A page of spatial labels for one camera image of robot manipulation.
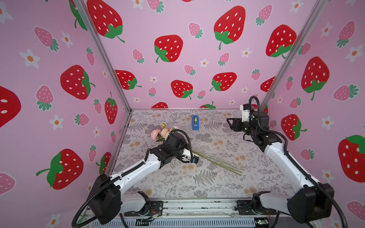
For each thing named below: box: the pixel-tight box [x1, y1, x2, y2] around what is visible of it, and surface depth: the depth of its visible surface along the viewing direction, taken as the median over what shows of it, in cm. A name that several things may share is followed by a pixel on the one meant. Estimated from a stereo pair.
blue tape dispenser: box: [192, 115, 200, 131], surface depth 110 cm
